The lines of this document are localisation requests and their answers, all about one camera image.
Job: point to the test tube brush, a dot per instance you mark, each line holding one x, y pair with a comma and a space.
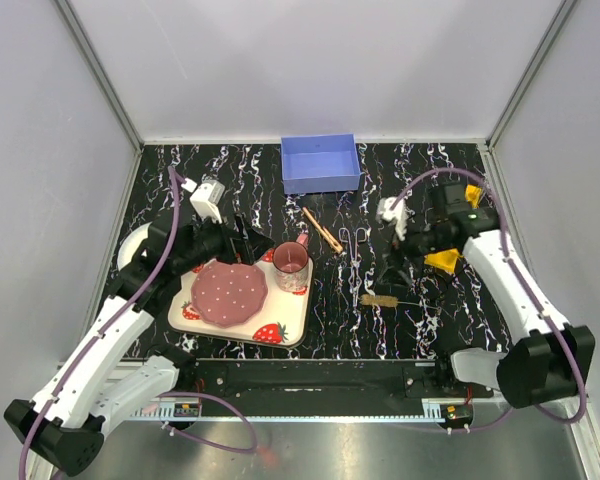
394, 303

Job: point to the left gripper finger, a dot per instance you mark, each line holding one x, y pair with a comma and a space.
243, 227
249, 249

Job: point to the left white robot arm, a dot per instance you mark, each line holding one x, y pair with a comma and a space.
68, 420

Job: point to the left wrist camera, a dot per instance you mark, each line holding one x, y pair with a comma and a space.
205, 197

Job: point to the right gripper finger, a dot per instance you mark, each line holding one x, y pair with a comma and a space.
392, 251
394, 273

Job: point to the pink dotted plate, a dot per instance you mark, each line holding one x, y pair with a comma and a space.
227, 295

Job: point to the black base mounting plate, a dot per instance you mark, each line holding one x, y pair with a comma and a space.
404, 378

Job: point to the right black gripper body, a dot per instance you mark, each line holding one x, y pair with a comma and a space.
420, 241

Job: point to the white paper plate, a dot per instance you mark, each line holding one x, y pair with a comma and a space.
130, 245

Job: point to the left power connector box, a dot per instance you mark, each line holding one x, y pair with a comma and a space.
187, 410

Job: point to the blue plastic box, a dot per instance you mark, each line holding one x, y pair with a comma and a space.
319, 164

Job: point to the black wire ring stand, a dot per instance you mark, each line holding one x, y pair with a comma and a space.
433, 285

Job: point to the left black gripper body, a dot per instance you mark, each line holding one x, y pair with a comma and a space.
213, 241

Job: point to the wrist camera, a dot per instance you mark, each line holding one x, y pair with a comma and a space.
205, 197
392, 211

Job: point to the wooden test tube clamp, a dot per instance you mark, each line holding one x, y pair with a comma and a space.
334, 244

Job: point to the yellow test tube rack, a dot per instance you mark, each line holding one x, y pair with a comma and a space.
446, 260

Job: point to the metal crucible tongs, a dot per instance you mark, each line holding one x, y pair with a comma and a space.
353, 240

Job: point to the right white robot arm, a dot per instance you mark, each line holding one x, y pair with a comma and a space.
549, 359

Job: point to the strawberry pattern tray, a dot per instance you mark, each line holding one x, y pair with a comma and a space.
281, 322

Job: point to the power connector box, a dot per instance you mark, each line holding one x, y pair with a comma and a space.
460, 413
187, 410

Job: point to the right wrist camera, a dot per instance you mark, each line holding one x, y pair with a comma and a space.
392, 211

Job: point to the right power connector box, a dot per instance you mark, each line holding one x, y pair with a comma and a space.
460, 413

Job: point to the pink enamel mug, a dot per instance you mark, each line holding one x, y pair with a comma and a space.
291, 263

